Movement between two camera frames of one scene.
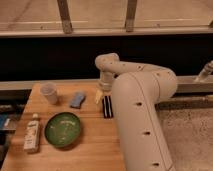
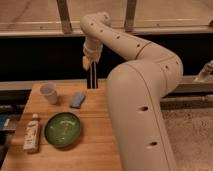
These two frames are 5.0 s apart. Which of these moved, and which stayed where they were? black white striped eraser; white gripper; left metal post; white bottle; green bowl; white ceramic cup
Moved: white gripper; black white striped eraser
Stayed: white ceramic cup; left metal post; white bottle; green bowl
